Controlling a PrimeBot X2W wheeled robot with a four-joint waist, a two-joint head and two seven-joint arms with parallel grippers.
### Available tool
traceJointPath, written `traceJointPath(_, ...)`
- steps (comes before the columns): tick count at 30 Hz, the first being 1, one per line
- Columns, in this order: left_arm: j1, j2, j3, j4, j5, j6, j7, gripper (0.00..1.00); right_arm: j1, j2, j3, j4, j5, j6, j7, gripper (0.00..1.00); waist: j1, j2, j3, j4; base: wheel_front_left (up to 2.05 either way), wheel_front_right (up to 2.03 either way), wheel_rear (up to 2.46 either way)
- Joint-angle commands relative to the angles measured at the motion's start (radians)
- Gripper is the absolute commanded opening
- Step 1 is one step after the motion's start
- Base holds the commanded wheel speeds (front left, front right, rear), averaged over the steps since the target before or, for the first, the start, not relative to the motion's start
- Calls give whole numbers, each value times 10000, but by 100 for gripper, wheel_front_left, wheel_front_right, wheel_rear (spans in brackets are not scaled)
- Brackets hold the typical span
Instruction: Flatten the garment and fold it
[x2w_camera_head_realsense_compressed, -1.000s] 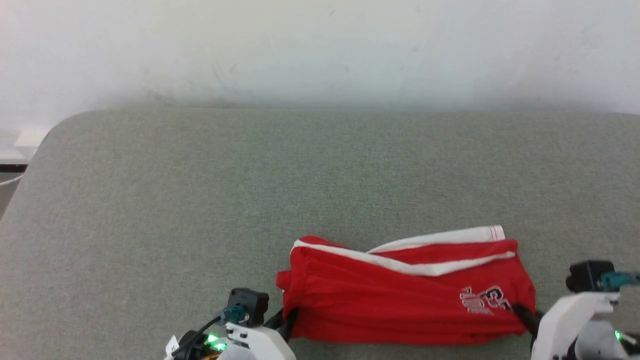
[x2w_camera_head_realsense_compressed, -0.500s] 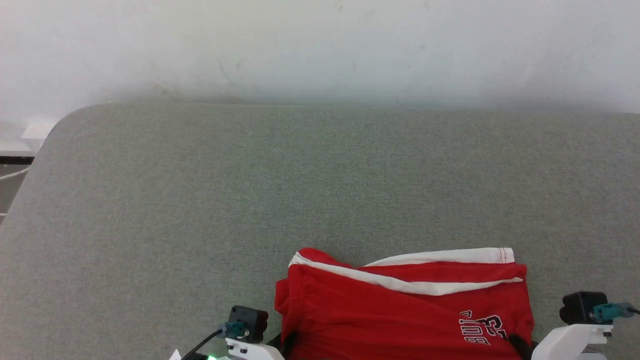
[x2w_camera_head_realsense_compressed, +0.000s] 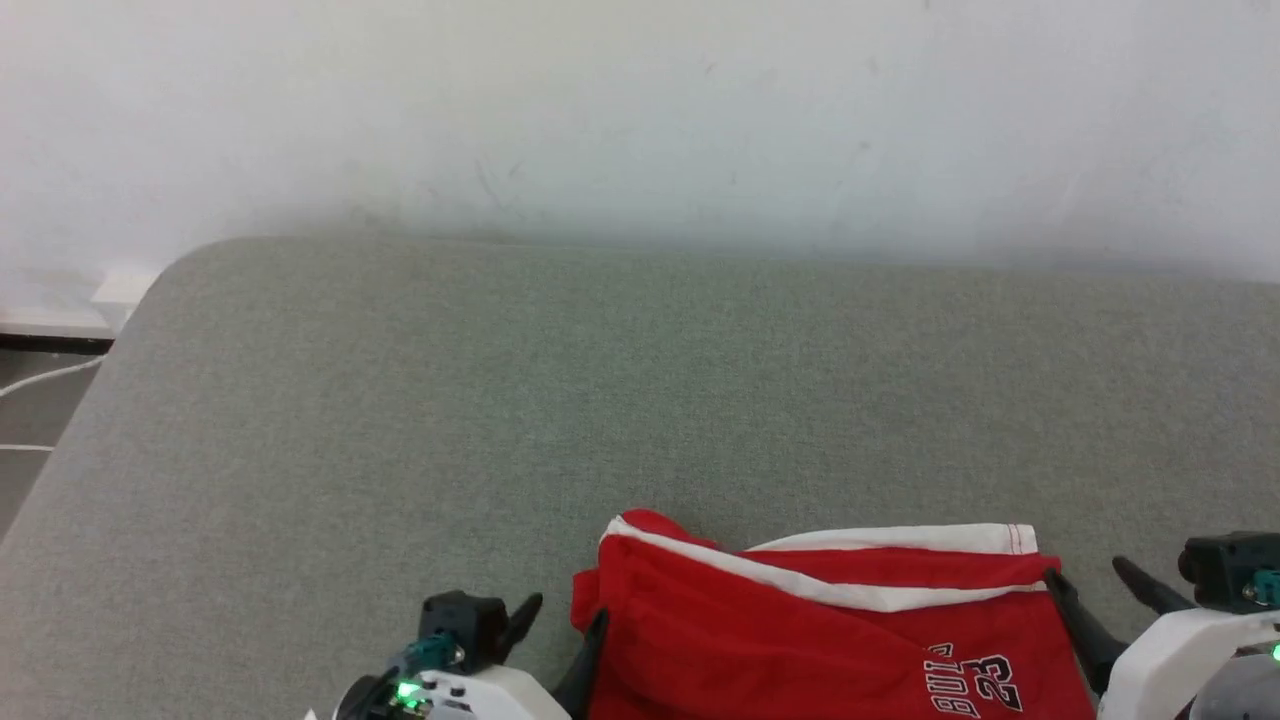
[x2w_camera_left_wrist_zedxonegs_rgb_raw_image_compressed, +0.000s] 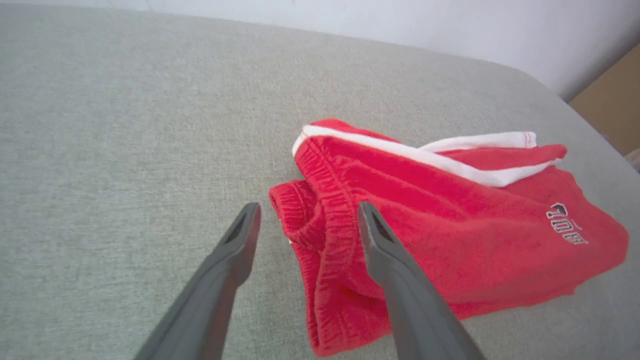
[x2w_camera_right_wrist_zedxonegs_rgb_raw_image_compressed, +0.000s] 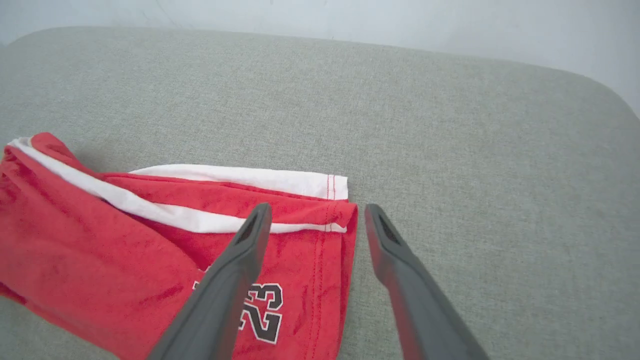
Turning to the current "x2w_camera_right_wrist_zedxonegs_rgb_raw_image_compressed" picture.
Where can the red white basketball shorts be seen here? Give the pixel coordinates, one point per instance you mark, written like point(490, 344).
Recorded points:
point(100, 250)

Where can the grey fabric sofa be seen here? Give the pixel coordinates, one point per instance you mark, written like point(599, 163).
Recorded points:
point(450, 125)

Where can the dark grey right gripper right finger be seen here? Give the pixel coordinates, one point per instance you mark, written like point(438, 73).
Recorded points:
point(425, 305)

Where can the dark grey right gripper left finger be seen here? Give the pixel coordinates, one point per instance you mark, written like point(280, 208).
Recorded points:
point(220, 300)

